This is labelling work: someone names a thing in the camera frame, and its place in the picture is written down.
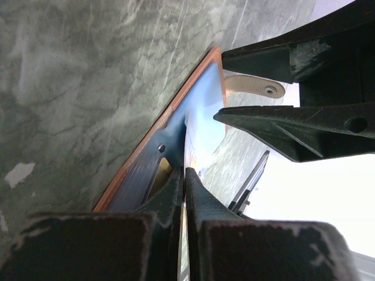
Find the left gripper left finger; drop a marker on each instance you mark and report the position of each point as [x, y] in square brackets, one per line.
[140, 245]

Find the brown leather card holder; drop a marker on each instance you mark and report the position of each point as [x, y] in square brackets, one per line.
[161, 149]

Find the magnetic stripe card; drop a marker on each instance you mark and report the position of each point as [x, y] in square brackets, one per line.
[203, 134]

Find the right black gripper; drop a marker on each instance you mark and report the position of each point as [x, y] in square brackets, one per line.
[332, 60]

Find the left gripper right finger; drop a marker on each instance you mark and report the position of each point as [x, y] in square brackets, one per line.
[225, 246]

